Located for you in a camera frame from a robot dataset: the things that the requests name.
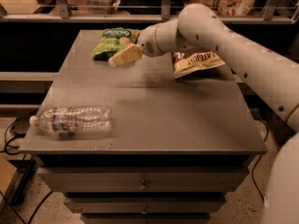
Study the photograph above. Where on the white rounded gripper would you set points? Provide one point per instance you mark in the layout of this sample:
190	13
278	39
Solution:
147	43

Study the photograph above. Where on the green rice chip bag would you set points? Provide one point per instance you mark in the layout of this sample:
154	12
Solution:
113	40

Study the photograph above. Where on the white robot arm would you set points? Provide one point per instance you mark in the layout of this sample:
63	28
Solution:
274	78

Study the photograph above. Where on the brown sea salt chip bag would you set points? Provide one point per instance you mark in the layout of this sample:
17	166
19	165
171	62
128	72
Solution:
187	63

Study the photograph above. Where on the black bag behind railing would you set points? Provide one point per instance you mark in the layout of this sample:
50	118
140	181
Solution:
150	7

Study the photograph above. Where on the clear plastic water bottle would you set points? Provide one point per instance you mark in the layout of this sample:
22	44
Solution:
74	119

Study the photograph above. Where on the grey drawer cabinet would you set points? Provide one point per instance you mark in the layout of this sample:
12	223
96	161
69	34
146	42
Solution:
192	140

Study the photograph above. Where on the metal drawer knob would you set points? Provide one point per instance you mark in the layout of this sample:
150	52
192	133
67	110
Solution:
144	185
144	211

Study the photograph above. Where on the lower metal drawer knob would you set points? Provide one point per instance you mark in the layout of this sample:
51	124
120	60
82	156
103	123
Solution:
144	211

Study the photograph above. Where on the metal railing frame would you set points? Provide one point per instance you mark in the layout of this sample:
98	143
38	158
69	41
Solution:
113	11

